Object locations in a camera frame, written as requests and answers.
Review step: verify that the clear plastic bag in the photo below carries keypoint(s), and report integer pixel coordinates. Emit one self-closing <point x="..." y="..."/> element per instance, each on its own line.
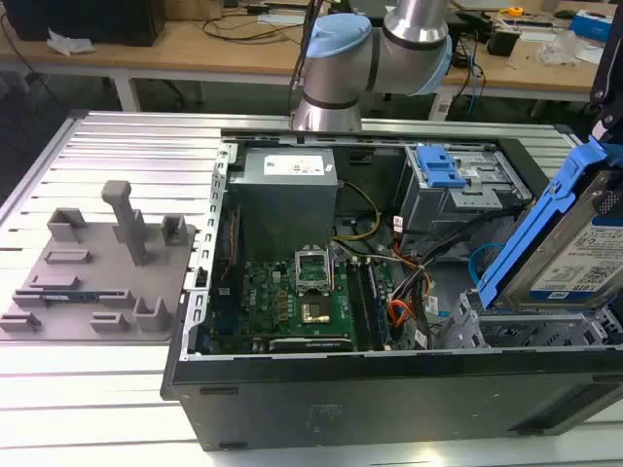
<point x="557" y="48"/>

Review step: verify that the wooden desk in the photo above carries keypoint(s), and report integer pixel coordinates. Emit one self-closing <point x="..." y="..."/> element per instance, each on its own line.
<point x="194" y="53"/>

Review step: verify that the CPU socket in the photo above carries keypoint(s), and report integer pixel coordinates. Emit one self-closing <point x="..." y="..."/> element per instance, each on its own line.
<point x="316" y="312"/>

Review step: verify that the green motherboard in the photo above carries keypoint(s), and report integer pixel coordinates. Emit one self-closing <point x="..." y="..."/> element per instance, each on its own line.
<point x="263" y="311"/>

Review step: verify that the small black box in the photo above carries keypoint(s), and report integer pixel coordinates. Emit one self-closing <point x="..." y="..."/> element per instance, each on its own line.
<point x="502" y="40"/>

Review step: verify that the gray parts rack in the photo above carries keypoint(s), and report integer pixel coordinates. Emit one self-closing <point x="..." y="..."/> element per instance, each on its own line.
<point x="107" y="272"/>

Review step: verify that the white crumpled paper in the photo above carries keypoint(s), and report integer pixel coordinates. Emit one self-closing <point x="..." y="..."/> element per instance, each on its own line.
<point x="68" y="44"/>

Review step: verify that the blue drive cage latch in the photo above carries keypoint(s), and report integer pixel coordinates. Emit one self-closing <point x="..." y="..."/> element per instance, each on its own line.
<point x="440" y="168"/>

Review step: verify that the black open PC case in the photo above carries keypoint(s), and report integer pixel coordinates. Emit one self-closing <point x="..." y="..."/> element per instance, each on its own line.
<point x="370" y="404"/>

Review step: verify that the black graphics card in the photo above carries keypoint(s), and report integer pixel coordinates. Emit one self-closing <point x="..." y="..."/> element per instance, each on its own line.
<point x="311" y="345"/>

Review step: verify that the blue cardboard box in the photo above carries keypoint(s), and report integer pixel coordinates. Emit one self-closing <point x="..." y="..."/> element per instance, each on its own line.
<point x="591" y="24"/>

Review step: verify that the metal disk bay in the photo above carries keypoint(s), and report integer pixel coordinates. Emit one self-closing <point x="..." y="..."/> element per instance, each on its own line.
<point x="530" y="328"/>

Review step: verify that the RAM stick on rack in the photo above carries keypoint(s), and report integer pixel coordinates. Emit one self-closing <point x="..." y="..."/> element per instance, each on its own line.
<point x="63" y="296"/>

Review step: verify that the yellow tape roll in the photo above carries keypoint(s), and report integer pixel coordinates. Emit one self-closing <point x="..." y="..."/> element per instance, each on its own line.
<point x="514" y="11"/>

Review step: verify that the hard disk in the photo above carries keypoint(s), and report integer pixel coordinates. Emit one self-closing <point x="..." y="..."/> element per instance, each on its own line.
<point x="574" y="262"/>

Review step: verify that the metal drive cage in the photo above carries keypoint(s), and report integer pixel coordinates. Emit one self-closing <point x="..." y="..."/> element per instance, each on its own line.
<point x="438" y="209"/>

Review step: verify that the black RAM slot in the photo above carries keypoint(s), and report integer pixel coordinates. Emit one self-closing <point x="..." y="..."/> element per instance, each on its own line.
<point x="357" y="306"/>

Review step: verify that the large black box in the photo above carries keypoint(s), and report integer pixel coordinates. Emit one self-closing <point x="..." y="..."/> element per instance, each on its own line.
<point x="83" y="22"/>

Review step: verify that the gray power supply unit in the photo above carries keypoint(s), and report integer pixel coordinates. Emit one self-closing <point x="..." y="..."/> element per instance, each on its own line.
<point x="282" y="214"/>

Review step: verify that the installed RAM stick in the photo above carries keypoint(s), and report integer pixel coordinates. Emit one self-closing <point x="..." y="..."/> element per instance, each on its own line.
<point x="378" y="306"/>

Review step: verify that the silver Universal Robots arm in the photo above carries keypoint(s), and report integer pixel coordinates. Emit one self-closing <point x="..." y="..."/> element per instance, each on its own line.
<point x="336" y="73"/>

